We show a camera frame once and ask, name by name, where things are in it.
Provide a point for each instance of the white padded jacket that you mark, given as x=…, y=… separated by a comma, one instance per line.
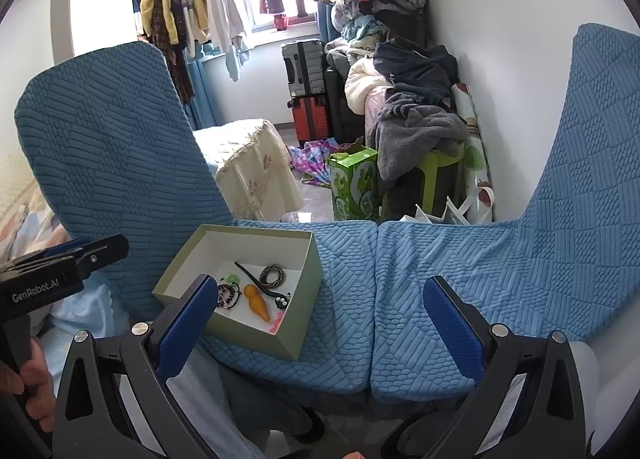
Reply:
x=362, y=84

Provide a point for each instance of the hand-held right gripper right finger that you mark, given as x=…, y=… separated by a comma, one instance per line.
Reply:
x=452, y=324

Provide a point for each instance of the red pot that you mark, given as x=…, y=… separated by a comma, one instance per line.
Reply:
x=281, y=22

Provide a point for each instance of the white cabinet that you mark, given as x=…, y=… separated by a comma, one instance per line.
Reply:
x=95, y=9

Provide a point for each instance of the floral printed roll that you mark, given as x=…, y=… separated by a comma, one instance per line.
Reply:
x=472, y=149

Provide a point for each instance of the green plastic stool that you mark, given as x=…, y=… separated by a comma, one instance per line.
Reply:
x=440, y=179

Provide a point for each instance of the red suitcase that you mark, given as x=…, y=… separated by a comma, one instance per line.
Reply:
x=312, y=121

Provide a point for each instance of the green printed carton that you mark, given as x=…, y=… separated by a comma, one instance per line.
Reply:
x=355, y=189

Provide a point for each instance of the blue quilted sofa cover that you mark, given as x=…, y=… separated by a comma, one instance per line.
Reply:
x=425, y=264

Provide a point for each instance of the olive green cardboard box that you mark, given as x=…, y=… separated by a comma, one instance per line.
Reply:
x=295, y=309

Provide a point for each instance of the light blue cloth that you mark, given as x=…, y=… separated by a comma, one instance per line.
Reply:
x=220, y=389

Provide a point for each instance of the black rhinestone hair stick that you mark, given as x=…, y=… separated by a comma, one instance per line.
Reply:
x=252, y=276

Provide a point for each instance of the person's left hand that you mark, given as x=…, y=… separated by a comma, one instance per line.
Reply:
x=37, y=389

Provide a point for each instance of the dark jacket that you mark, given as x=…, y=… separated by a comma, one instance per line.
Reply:
x=415, y=64

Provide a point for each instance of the orange gourd-shaped ornament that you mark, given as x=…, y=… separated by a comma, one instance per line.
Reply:
x=256, y=304

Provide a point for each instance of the patterned bedsheet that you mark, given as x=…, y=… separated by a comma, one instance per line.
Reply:
x=25, y=219

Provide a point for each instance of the grey fleece blanket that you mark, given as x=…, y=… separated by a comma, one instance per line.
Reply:
x=415, y=129

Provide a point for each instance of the cream covered chair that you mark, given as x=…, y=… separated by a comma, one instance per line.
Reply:
x=250, y=164

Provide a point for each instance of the grey suitcase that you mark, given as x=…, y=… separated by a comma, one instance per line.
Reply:
x=302, y=69

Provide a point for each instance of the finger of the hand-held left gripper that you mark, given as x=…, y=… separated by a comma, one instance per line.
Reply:
x=102, y=250
x=67, y=245

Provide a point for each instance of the pink hair clip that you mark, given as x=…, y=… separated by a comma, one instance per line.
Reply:
x=274, y=325

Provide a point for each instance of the white plastic bag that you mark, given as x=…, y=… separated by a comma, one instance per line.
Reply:
x=450, y=211

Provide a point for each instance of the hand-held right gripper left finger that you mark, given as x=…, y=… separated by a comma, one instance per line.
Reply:
x=185, y=324

